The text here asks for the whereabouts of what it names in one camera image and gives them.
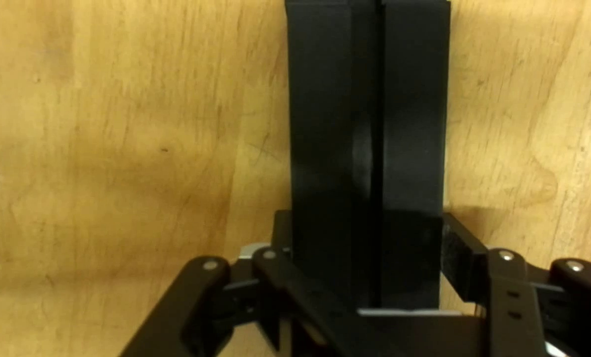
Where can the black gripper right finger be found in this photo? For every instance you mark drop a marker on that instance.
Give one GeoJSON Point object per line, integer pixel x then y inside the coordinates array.
{"type": "Point", "coordinates": [534, 304]}

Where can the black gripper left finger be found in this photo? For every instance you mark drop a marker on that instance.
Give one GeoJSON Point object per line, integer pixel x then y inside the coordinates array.
{"type": "Point", "coordinates": [202, 299]}

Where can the wide black grooved block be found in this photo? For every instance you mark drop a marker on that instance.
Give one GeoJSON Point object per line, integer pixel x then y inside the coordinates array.
{"type": "Point", "coordinates": [407, 199]}

